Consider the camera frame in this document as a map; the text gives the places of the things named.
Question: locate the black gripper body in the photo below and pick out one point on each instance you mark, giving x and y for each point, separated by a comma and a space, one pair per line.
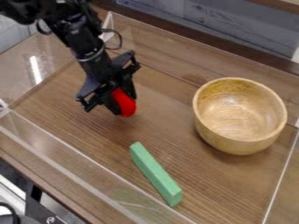
103, 76

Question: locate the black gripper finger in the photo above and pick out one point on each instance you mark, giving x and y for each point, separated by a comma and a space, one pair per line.
128, 85
111, 104

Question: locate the red plush strawberry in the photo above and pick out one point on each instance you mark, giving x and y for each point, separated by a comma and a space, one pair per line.
126, 103

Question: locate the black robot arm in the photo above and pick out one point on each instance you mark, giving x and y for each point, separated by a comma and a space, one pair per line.
74, 22

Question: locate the wooden bowl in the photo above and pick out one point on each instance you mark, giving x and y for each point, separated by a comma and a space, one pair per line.
239, 115

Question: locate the green rectangular block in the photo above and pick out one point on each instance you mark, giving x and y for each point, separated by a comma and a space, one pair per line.
156, 174

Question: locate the clear acrylic corner bracket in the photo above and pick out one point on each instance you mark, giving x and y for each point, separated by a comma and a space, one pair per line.
108, 25

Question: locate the clear acrylic front wall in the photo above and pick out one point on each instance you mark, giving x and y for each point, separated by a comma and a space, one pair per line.
82, 184

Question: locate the black metal table frame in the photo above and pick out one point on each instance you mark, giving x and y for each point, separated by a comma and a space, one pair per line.
36, 210

